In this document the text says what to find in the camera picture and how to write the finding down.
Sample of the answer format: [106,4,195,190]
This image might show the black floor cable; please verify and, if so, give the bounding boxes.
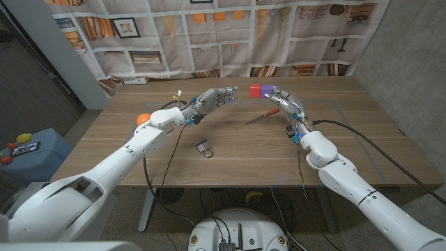
[270,186,307,251]

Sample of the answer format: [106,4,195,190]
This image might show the printed bookshelf backdrop cloth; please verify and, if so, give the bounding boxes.
[43,0,391,97]

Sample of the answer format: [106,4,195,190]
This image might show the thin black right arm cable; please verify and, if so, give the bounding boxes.
[295,142,349,251]

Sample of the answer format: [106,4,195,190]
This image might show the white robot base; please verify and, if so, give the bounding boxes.
[187,208,289,251]

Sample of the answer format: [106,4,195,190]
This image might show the blue-grey ottoman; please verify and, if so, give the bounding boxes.
[0,128,74,188]

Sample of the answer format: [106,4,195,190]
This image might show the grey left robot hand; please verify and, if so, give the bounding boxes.
[180,86,239,125]

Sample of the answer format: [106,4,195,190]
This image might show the yellow toy banana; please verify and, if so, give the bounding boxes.
[245,190,265,206]

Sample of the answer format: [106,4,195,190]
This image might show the orange ball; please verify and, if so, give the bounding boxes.
[136,113,152,127]

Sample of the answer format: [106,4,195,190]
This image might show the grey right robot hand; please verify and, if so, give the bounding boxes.
[266,85,313,135]

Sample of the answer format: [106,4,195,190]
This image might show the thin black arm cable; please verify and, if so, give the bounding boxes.
[295,142,349,251]
[160,124,187,251]

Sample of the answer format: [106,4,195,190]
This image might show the knife with red handle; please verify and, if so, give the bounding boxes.
[244,107,282,126]

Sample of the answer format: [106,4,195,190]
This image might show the white table leg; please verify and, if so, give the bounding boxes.
[137,187,157,234]

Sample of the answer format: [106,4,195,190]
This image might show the grey table leg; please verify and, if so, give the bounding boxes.
[315,186,339,234]

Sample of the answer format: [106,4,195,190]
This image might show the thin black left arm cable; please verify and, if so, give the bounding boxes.
[160,124,187,251]

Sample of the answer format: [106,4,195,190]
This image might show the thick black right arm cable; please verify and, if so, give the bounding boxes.
[312,119,446,206]

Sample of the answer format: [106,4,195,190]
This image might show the black round floor object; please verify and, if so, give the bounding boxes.
[155,187,185,205]

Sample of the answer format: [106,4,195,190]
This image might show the silver padlock with blue base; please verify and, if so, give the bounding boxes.
[195,139,214,159]

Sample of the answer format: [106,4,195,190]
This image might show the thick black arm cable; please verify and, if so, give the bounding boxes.
[142,100,197,227]
[312,119,446,206]

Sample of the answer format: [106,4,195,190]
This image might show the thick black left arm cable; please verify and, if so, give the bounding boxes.
[142,100,197,227]

